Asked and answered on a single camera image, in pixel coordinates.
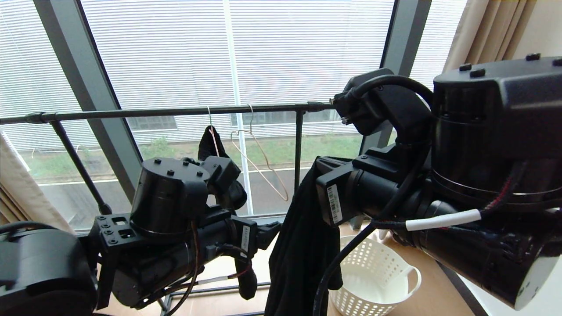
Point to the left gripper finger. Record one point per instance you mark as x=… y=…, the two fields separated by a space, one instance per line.
x=268 y=235

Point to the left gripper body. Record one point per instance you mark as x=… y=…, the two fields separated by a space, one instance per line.
x=175 y=259

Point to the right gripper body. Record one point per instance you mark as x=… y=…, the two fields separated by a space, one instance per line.
x=382 y=193

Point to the black garment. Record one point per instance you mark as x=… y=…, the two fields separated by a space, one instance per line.
x=303 y=245

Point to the black shorts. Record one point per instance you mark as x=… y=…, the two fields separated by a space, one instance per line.
x=210 y=145

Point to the pink clothes hanger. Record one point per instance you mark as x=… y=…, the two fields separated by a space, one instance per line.
x=209 y=118
x=285 y=195

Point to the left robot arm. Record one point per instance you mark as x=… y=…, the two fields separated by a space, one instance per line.
x=167 y=197

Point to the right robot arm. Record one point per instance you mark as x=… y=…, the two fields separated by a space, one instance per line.
x=496 y=131

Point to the white laundry basket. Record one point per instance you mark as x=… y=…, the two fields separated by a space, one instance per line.
x=377 y=272

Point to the black clothes rack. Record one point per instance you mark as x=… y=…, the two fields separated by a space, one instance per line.
x=131 y=112

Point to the beige curtain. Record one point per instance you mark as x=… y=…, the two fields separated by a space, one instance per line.
x=22 y=188
x=483 y=30

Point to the window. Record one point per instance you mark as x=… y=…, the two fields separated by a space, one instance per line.
x=88 y=66

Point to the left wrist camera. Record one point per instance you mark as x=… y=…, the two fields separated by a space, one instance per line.
x=224 y=175

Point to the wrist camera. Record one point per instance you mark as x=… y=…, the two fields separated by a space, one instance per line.
x=224 y=175
x=386 y=114

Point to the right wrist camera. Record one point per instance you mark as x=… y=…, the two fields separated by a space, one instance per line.
x=386 y=114

